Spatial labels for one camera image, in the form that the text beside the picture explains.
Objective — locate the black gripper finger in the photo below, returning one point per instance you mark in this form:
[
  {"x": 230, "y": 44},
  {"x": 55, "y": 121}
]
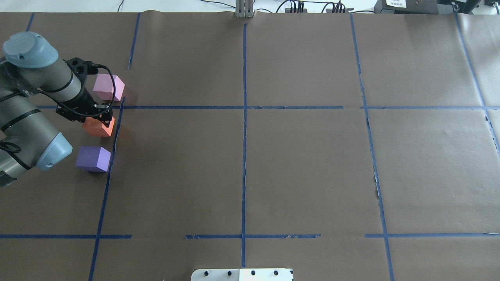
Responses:
[{"x": 106, "y": 121}]

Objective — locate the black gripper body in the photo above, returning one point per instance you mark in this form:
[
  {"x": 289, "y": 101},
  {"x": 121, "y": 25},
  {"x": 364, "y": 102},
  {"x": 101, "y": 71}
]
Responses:
[{"x": 85, "y": 98}]

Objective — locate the brown paper table mat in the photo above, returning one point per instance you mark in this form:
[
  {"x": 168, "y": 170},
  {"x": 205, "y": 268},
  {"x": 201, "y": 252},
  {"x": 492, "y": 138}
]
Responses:
[{"x": 357, "y": 147}]

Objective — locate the black computer box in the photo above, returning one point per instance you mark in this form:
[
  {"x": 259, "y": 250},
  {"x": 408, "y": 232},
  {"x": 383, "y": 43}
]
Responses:
[{"x": 406, "y": 7}]

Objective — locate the aluminium frame post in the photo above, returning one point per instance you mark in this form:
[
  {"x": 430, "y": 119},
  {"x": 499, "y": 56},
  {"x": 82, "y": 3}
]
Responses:
[{"x": 244, "y": 9}]

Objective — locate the pink foam cube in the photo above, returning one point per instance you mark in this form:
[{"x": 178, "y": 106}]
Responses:
[{"x": 104, "y": 89}]

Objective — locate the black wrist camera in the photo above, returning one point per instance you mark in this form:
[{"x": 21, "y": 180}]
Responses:
[{"x": 82, "y": 68}]

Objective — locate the orange foam cube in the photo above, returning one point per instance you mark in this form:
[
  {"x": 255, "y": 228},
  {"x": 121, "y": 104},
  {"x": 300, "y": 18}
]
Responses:
[{"x": 96, "y": 128}]

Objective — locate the purple foam cube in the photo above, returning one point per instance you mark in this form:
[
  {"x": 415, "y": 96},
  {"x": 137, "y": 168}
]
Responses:
[{"x": 93, "y": 159}]

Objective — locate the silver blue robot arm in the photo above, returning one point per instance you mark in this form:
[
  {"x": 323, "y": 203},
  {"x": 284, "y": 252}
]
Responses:
[{"x": 30, "y": 66}]

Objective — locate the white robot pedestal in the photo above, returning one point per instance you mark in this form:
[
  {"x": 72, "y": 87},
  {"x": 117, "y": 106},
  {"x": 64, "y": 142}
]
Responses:
[{"x": 244, "y": 274}]

